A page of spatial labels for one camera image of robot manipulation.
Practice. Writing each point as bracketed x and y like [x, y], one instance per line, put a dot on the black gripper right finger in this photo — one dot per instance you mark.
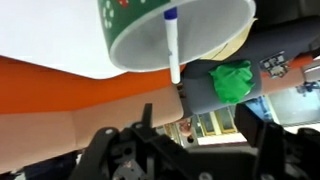
[267, 137]

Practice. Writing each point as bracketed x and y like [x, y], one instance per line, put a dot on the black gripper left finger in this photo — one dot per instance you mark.
[117, 155]

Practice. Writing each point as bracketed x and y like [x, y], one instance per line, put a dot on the white marker with blue cap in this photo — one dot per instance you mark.
[171, 19]

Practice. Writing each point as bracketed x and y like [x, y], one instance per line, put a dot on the green and white mug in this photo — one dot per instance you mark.
[136, 37]

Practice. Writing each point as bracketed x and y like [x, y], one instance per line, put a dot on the green plastic bag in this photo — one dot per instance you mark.
[232, 81]

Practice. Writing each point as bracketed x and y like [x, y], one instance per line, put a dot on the black tag card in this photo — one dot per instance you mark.
[275, 66]

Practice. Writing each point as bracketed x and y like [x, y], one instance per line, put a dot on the orange corner sofa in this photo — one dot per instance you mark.
[45, 113]

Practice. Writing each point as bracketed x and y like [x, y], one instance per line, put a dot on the dark blue chair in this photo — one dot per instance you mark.
[211, 85]

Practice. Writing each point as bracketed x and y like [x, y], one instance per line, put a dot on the small white side table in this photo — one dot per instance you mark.
[64, 35]

